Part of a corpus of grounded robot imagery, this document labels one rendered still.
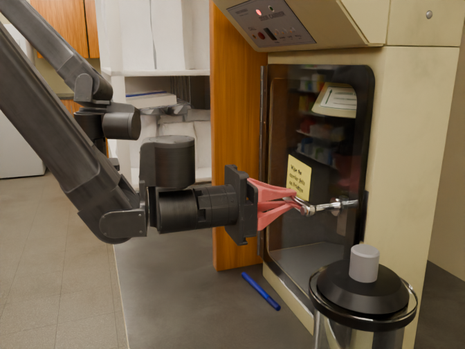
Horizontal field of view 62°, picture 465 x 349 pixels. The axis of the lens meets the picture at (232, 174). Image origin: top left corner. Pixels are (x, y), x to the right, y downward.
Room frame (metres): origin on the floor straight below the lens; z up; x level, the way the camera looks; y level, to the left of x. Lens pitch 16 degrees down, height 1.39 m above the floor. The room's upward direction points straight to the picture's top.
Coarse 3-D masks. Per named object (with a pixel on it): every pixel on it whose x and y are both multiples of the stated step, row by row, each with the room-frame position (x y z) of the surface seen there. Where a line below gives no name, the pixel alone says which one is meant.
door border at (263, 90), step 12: (264, 72) 0.75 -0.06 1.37; (264, 84) 0.75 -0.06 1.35; (264, 96) 0.74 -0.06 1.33; (264, 108) 0.74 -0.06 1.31; (264, 120) 0.74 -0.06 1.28; (264, 132) 0.74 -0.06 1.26; (264, 144) 0.74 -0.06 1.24; (264, 156) 0.74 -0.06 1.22; (264, 168) 0.74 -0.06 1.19; (264, 180) 0.74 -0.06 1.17; (360, 228) 0.47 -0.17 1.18
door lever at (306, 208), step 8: (288, 200) 0.54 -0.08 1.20; (296, 200) 0.52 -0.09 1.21; (304, 200) 0.51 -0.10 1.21; (336, 200) 0.50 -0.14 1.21; (296, 208) 0.51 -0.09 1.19; (304, 208) 0.49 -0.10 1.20; (312, 208) 0.49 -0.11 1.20; (320, 208) 0.49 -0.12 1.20; (328, 208) 0.50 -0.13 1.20; (336, 208) 0.50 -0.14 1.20; (312, 216) 0.49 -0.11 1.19
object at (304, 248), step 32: (288, 64) 0.66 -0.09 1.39; (320, 64) 0.57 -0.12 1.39; (352, 64) 0.50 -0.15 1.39; (288, 96) 0.66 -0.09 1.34; (320, 96) 0.56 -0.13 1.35; (352, 96) 0.49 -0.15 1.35; (288, 128) 0.65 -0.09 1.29; (320, 128) 0.56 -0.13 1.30; (352, 128) 0.49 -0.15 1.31; (288, 160) 0.65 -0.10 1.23; (320, 160) 0.55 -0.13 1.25; (352, 160) 0.48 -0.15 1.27; (320, 192) 0.55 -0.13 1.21; (352, 192) 0.48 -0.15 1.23; (288, 224) 0.64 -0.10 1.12; (320, 224) 0.54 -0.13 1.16; (352, 224) 0.47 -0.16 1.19; (288, 256) 0.63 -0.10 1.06; (320, 256) 0.54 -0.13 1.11; (288, 288) 0.63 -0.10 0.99
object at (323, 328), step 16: (320, 272) 0.39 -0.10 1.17; (416, 304) 0.33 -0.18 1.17; (320, 320) 0.35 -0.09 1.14; (368, 320) 0.31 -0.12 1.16; (384, 320) 0.31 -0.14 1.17; (320, 336) 0.34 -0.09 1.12; (336, 336) 0.33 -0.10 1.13; (352, 336) 0.32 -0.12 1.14; (368, 336) 0.31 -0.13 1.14; (384, 336) 0.31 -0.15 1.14; (400, 336) 0.32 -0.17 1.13
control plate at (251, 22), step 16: (256, 0) 0.59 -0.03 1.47; (272, 0) 0.55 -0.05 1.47; (240, 16) 0.68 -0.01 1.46; (256, 16) 0.63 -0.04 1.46; (272, 16) 0.59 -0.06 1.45; (288, 16) 0.55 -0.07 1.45; (256, 32) 0.67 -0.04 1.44; (272, 32) 0.63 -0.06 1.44; (288, 32) 0.58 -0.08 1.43; (304, 32) 0.54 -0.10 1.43
